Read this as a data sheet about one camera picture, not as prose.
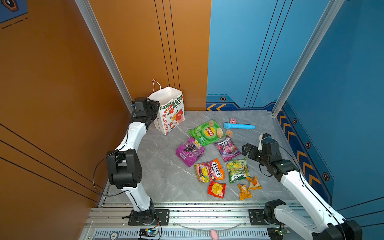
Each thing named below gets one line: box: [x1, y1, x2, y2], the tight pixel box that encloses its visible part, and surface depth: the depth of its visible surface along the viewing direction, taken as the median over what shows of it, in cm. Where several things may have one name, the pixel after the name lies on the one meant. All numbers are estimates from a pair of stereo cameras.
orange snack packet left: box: [238, 184, 253, 201], surface depth 82 cm
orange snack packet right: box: [246, 175, 263, 190], surface depth 84 cm
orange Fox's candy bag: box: [194, 158, 225, 183], surface depth 87 cm
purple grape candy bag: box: [176, 137, 205, 167], surface depth 93 cm
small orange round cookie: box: [225, 130, 234, 137], surface depth 107 cm
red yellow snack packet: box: [207, 181, 227, 199], surface depth 82 cm
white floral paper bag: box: [147, 79, 185, 135], surface depth 101 cm
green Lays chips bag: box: [188, 119, 226, 147], surface depth 107 cm
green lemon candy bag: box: [226, 158, 250, 184], surface depth 88 cm
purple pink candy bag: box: [214, 135, 242, 162], surface depth 98 cm
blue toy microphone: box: [223, 122, 256, 129], surface depth 111 cm
